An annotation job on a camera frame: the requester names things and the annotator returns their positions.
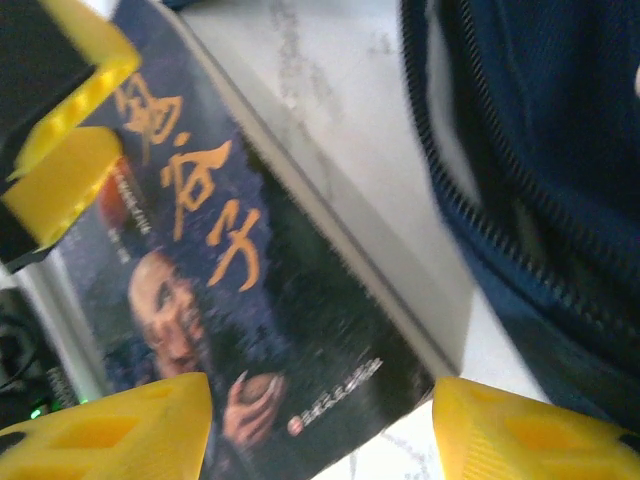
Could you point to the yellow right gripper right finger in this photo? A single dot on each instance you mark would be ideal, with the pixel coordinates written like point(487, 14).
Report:
point(525, 440)

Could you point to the dark book with face cover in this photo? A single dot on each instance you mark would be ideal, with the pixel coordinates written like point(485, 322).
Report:
point(225, 300)

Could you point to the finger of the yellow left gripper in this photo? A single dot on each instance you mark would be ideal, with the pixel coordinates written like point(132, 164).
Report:
point(100, 45)
point(65, 180)

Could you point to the navy blue backpack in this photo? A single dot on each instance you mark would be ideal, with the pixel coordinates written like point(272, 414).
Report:
point(550, 150)

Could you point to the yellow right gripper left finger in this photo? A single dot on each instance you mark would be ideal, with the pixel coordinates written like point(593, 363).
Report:
point(100, 435)

